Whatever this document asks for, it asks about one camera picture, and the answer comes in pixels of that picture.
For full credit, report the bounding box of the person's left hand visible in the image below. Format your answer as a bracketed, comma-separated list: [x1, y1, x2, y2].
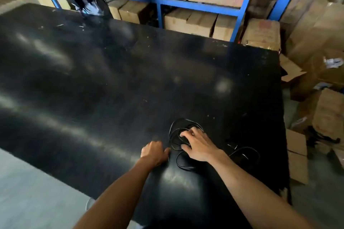
[139, 141, 170, 169]

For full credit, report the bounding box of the black cable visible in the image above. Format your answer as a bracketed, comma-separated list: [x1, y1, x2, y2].
[168, 118, 261, 172]

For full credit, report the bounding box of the blue metal shelf rack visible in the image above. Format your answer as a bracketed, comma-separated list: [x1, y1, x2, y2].
[32, 0, 261, 43]

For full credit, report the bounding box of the cardboard box with red print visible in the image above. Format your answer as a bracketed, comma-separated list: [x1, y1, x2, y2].
[241, 18, 281, 52]

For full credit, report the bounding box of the flat cardboard box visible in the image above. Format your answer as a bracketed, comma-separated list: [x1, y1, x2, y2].
[285, 128, 309, 185]

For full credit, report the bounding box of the person's left forearm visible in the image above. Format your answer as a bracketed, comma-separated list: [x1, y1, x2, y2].
[73, 157, 157, 229]

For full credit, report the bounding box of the person's right hand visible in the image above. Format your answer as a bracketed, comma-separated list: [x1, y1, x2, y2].
[179, 127, 224, 163]

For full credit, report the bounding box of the empty cardboard box with flaps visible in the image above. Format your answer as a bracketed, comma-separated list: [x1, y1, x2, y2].
[279, 54, 307, 83]

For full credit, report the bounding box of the crumpled white paper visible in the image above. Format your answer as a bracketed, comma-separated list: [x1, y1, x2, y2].
[324, 58, 344, 69]

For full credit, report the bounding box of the cardboard box with white label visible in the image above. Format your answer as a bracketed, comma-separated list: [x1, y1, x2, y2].
[290, 88, 344, 142]

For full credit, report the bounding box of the person's right forearm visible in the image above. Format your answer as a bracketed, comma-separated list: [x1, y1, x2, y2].
[208, 150, 316, 229]

